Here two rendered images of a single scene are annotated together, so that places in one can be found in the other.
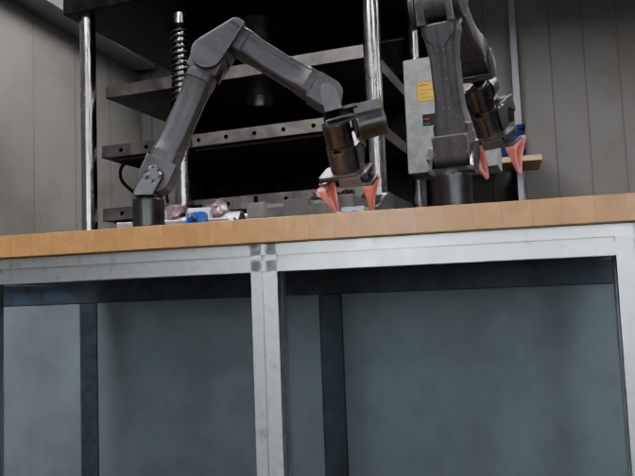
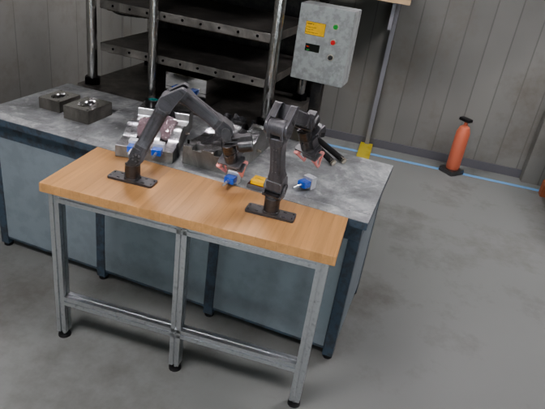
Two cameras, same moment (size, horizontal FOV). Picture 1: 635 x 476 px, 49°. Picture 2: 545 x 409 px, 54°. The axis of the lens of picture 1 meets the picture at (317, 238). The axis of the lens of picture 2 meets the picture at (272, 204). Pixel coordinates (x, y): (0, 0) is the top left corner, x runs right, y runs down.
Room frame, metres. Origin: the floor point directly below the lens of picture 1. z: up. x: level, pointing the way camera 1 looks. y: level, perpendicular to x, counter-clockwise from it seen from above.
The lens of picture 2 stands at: (-0.65, -0.12, 1.81)
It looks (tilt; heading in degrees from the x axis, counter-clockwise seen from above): 27 degrees down; 356
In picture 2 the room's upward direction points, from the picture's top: 9 degrees clockwise
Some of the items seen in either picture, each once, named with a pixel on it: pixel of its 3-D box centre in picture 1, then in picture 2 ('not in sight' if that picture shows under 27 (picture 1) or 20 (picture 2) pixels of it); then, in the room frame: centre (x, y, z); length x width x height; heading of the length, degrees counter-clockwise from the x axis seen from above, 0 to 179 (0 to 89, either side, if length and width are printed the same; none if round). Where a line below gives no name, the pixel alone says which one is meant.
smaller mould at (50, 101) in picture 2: not in sight; (60, 101); (2.15, 0.90, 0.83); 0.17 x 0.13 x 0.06; 160
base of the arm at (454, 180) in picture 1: (454, 195); (272, 204); (1.22, -0.25, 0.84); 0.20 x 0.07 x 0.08; 75
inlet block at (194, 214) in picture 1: (196, 217); (156, 152); (1.56, 0.27, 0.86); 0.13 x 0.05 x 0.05; 177
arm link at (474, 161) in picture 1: (452, 160); (274, 189); (1.23, -0.25, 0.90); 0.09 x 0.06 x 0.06; 64
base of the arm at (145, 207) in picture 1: (148, 217); (132, 171); (1.38, 0.33, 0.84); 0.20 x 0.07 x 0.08; 75
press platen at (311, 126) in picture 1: (266, 154); (210, 14); (2.87, 0.20, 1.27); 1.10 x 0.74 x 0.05; 70
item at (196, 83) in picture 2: not in sight; (203, 81); (2.73, 0.19, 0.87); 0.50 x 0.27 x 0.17; 160
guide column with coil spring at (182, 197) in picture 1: (183, 184); (153, 45); (2.56, 0.49, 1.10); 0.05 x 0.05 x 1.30
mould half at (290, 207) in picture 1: (334, 218); (231, 139); (1.79, -0.04, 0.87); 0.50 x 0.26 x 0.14; 160
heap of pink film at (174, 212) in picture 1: (197, 213); (158, 122); (1.83, 0.31, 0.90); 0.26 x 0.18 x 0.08; 177
